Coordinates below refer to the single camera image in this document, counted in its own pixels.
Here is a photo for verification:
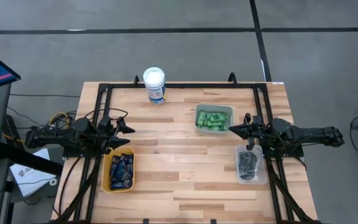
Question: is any white printed paper sheet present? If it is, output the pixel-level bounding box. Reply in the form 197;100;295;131
9;148;57;198

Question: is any white wipes canister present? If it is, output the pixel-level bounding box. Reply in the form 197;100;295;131
142;67;167;105

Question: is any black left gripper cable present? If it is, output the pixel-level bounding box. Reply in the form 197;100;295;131
84;107;129;121

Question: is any clear plastic container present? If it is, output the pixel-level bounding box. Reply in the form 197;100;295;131
235;144;267;185

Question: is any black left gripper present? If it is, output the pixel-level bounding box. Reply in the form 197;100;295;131
98;114;136;155

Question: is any black stand beam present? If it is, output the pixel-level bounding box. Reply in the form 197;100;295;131
0;142;63;177

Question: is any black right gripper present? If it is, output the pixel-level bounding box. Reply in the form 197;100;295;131
229;113;273;151

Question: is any yellow cable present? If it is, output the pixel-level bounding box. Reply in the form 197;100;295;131
2;111;71;144

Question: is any black metal rig frame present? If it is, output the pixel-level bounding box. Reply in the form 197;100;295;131
50;72;323;224

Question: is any grey plastic bin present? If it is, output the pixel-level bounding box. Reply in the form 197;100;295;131
195;103;235;136

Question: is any yellow plastic bin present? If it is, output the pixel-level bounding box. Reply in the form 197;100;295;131
101;146;135;194

